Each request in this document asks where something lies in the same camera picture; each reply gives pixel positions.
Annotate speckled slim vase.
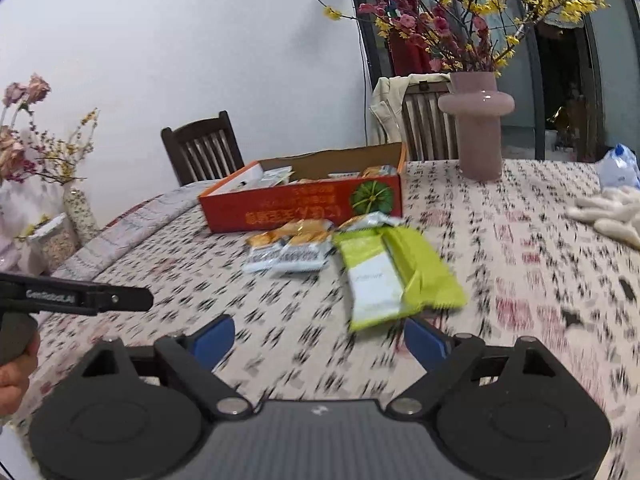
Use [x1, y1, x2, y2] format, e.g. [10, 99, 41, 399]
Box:
[62, 184, 99, 247]

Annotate orange white snack packet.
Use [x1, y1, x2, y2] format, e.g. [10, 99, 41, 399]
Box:
[243, 226, 301, 275]
[279, 219, 335, 272]

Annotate pink ceramic vase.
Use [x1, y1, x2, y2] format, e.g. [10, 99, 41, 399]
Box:
[438, 71, 516, 182]

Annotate beige zip jacket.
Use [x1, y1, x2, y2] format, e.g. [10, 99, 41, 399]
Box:
[369, 73, 453, 145]

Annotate pink vase with flowers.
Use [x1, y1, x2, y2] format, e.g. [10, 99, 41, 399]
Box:
[344, 0, 640, 162]

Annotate dark wooden chair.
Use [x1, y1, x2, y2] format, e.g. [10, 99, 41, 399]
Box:
[160, 110, 245, 187]

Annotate clear glass jar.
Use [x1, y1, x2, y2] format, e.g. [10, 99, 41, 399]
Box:
[24, 212, 82, 275]

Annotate grey quilted blanket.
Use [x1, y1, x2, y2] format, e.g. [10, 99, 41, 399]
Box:
[65, 184, 207, 282]

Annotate person's left hand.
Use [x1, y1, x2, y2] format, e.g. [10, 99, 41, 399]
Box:
[0, 339, 42, 417]

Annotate brown wooden chair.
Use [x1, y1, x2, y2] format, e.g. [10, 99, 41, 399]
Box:
[400, 80, 462, 162]

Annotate long black cable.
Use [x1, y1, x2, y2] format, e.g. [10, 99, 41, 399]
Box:
[356, 5, 373, 143]

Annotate pile of orange snack packets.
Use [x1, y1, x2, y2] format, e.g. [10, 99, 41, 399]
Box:
[260, 164, 398, 187]

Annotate small white green snack packet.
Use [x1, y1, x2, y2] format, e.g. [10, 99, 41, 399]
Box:
[339, 211, 403, 233]

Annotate dried rose bouquet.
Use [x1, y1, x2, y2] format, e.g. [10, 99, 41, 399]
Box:
[0, 73, 100, 187]

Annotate orange cardboard box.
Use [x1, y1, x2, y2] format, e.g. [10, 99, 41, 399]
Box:
[198, 142, 404, 234]

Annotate lime green snack packet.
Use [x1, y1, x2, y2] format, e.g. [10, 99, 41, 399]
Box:
[382, 226, 469, 313]

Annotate blue white plastic bag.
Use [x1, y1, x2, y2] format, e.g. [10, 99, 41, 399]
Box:
[596, 143, 640, 192]

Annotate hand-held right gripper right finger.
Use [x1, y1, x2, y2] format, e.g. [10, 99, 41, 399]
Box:
[389, 316, 558, 421]

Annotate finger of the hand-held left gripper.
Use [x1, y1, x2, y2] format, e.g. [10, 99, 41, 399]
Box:
[95, 284, 155, 314]

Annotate red hanging garment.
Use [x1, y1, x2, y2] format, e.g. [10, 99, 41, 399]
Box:
[388, 27, 433, 75]

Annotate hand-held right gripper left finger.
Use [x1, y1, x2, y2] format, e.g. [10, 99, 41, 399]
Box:
[80, 314, 252, 422]

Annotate white cloth gloves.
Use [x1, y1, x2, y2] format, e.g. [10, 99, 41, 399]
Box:
[564, 186, 640, 250]

